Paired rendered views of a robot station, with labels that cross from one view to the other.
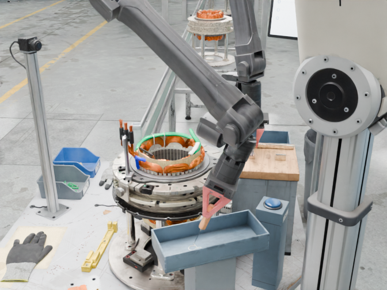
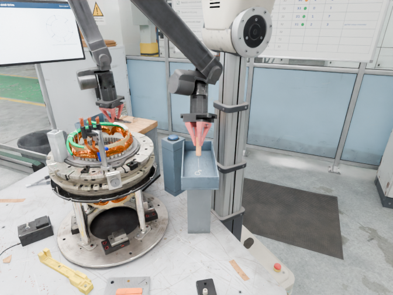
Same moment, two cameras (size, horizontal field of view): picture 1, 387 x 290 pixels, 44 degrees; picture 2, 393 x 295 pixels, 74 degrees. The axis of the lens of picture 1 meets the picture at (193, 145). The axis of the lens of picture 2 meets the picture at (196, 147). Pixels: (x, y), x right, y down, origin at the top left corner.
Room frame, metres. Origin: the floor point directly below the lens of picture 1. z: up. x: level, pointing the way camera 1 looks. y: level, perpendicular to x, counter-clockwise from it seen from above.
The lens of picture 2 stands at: (0.68, 0.67, 1.46)
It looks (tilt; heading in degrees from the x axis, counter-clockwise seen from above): 26 degrees down; 288
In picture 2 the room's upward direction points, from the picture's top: straight up
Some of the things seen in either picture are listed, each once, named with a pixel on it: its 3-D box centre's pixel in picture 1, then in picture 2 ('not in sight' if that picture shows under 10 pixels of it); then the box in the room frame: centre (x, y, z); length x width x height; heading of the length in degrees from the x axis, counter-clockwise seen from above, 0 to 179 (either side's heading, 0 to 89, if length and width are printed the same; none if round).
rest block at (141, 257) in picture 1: (141, 256); (117, 236); (1.12, 0.15, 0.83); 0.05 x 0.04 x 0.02; 51
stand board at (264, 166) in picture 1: (264, 160); (126, 127); (1.29, -0.21, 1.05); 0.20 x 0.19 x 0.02; 173
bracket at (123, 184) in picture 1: (125, 190); (113, 179); (1.08, 0.18, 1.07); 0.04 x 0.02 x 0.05; 45
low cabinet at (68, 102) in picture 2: not in sight; (87, 95); (3.03, -1.99, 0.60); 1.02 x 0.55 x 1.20; 175
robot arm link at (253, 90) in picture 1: (249, 90); (104, 78); (1.33, -0.16, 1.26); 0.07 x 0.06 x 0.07; 48
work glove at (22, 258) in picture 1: (26, 253); not in sight; (1.19, 0.51, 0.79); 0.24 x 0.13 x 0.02; 175
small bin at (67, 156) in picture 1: (78, 162); not in sight; (1.75, 0.47, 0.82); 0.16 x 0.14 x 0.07; 87
